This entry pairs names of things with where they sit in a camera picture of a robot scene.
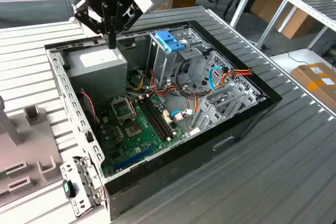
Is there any black RAM slot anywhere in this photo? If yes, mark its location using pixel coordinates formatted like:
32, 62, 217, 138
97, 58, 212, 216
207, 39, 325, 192
138, 99, 170, 142
145, 97, 174, 139

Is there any green motherboard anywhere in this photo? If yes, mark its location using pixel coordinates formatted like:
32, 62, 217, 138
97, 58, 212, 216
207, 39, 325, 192
98, 93, 190, 178

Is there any orange red power wire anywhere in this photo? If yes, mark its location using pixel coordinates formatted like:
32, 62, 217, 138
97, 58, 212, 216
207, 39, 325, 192
219, 68, 253, 89

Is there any black teal latch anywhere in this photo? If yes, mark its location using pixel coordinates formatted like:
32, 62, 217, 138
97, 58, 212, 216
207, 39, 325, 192
61, 178, 78, 199

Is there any metal socket cover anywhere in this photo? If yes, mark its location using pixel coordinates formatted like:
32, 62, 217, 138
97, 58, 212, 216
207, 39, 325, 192
109, 96, 138, 124

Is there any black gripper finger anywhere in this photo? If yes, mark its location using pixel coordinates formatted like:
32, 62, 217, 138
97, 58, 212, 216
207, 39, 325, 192
72, 0, 113, 49
112, 0, 144, 49

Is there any grey parts rack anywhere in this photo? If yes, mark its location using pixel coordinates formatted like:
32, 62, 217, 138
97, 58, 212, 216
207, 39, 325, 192
0, 94, 66, 205

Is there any labelled cardboard box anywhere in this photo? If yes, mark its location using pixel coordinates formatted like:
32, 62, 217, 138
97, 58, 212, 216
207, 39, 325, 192
289, 62, 336, 116

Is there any grey slot retention bracket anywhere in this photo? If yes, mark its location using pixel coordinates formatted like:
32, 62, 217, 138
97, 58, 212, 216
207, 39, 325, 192
59, 155, 109, 218

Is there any grey metal drive cage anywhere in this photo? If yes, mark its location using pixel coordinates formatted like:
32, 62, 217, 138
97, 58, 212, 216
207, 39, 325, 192
146, 26, 212, 88

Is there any grey power supply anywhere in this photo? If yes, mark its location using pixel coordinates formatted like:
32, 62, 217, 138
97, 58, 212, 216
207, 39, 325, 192
64, 43, 129, 104

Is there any red black twisted wire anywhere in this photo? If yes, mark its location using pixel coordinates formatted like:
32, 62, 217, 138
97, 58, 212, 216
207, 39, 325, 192
78, 90, 98, 133

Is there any blue data wire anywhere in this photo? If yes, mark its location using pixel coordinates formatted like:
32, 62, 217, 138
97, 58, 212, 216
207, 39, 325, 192
208, 65, 228, 93

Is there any blue expansion slot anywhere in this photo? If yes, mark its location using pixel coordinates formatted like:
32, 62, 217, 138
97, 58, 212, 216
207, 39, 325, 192
113, 145, 155, 172

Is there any blue plastic drive bracket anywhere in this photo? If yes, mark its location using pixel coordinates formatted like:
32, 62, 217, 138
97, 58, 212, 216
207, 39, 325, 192
154, 30, 186, 54

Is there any white side table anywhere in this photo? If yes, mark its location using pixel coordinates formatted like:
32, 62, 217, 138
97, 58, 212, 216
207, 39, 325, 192
269, 48, 336, 78

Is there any orange red wire bundle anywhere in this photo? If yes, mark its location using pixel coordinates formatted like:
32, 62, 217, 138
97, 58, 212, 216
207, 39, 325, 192
149, 69, 202, 116

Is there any grey metal disk bay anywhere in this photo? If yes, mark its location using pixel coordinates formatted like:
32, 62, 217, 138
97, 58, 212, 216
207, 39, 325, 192
189, 83, 266, 136

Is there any light blue board wire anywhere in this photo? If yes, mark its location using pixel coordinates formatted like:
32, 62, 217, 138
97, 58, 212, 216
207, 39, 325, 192
170, 110, 196, 120

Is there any black PC case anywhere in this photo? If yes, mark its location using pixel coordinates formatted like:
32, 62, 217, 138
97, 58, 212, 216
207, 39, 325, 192
44, 20, 284, 221

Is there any large brown cardboard box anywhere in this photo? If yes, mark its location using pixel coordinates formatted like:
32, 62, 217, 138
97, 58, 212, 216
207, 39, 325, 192
249, 0, 325, 40

